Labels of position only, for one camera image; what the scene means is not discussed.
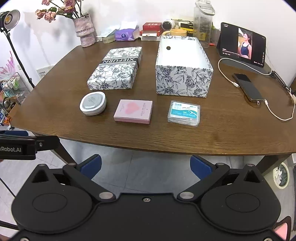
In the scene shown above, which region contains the black smartphone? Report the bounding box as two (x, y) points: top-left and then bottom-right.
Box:
(232, 73), (265, 102)

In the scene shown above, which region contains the small white box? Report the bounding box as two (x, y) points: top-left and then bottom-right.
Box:
(141, 31), (162, 41)

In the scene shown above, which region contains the pink cat ear object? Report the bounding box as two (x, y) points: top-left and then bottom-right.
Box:
(273, 215), (292, 241)

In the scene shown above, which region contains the floral print box lid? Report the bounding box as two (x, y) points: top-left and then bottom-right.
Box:
(87, 46), (142, 91)

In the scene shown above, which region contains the dried pink rose bouquet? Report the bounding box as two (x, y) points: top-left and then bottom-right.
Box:
(35, 0), (89, 23)

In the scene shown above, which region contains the clear floss pick box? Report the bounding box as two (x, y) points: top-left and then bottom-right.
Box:
(167, 100), (201, 127)

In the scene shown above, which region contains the white charging cable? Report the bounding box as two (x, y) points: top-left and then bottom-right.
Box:
(218, 58), (273, 88)
(264, 91), (296, 121)

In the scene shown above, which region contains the white round camera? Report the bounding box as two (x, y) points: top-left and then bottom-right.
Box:
(162, 20), (175, 32)

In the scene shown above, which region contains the black studio lamp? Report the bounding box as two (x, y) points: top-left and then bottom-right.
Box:
(0, 9), (21, 32)

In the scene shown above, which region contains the grey tablet case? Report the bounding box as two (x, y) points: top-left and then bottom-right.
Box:
(217, 50), (273, 75)

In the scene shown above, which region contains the clear plastic holder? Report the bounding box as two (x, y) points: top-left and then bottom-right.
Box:
(209, 23), (221, 45)

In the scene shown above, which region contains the black lamp stand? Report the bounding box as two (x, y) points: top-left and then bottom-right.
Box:
(5, 30), (35, 88)

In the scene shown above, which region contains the black tablet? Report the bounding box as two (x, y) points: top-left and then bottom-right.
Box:
(220, 22), (267, 68)

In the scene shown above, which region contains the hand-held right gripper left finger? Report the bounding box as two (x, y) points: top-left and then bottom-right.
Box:
(31, 154), (116, 202)

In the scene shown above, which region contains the white paper sheet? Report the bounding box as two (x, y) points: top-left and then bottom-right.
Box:
(118, 20), (139, 30)

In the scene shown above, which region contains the cluttered storage cart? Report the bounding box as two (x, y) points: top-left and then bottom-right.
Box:
(0, 72), (26, 130)

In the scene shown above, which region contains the floral print storage box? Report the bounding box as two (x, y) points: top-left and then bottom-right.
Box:
(155, 35), (213, 98)

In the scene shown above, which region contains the red box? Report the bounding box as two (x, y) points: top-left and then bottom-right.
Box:
(143, 22), (162, 32)

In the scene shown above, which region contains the black yellow box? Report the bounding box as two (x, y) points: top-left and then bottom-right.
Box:
(179, 22), (196, 36)

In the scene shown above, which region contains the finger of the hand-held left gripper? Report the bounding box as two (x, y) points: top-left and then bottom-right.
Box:
(35, 136), (60, 153)

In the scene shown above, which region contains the purple tissue pack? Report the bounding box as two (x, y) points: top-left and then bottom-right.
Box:
(115, 27), (140, 42)

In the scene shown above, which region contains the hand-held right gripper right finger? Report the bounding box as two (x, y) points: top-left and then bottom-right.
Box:
(177, 155), (265, 202)

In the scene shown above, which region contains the pink heart palette box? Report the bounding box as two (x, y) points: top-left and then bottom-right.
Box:
(113, 99), (153, 125)

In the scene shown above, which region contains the black braided cable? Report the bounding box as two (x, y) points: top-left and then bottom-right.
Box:
(0, 220), (20, 231)

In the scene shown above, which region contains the pink feather decoration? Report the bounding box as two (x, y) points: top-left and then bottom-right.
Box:
(0, 51), (16, 77)

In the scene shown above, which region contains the clear plastic jug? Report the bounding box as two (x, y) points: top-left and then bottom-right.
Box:
(193, 0), (216, 49)

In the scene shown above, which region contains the white round compact case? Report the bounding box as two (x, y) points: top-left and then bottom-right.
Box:
(80, 91), (107, 116)

